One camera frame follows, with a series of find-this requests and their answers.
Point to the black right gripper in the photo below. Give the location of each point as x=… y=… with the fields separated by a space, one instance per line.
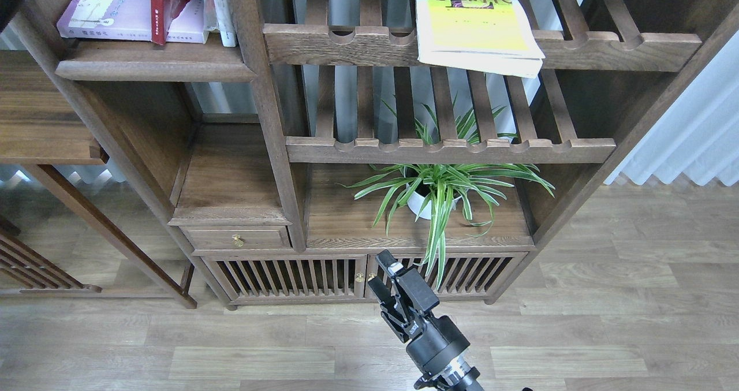
x=441 y=341

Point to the white lavender book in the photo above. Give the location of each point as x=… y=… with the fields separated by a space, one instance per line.
x=128 y=20

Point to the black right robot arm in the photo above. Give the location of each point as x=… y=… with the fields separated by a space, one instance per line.
x=458 y=375

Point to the white plant pot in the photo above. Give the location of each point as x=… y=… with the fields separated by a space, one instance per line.
x=418 y=205

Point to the green spider plant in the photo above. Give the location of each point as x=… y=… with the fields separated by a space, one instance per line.
x=476 y=185

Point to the brass drawer knob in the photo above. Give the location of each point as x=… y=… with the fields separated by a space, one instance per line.
x=238 y=241

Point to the dark wooden bookshelf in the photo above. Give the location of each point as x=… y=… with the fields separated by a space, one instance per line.
x=252 y=140

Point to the yellow green book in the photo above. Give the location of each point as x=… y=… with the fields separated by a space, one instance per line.
x=492 y=36

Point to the white curtain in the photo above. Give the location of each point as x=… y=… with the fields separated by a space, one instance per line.
x=698 y=135

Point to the white upright book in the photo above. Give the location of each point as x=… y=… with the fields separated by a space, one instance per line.
x=218 y=18

